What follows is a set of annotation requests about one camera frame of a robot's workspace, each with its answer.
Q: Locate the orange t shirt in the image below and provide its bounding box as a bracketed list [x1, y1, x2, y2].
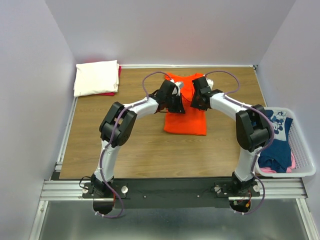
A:
[163, 72, 207, 136]

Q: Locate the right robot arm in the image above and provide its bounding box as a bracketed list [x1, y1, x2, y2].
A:
[191, 76, 274, 196]

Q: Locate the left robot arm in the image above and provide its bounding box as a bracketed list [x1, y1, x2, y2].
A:
[90, 80, 185, 198]

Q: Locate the folded red t shirt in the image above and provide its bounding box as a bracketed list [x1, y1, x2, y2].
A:
[98, 64, 122, 97]

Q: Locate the folded white t shirt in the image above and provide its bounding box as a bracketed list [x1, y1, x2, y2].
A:
[73, 60, 118, 98]

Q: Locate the navy patterned t shirt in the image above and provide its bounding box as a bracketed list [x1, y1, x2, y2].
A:
[258, 109, 293, 170]

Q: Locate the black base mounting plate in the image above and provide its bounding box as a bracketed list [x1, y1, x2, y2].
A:
[79, 177, 261, 216]

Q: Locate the pink t shirt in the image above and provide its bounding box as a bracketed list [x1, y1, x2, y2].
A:
[258, 152, 296, 173]

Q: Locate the white plastic basket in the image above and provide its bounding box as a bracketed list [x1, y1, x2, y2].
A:
[255, 107, 316, 178]

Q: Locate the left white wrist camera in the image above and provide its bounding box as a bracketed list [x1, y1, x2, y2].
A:
[171, 80, 184, 96]

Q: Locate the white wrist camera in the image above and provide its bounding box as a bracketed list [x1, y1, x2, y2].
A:
[171, 80, 184, 96]
[206, 78, 214, 90]

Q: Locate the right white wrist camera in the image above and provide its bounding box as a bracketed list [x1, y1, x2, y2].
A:
[206, 78, 214, 90]

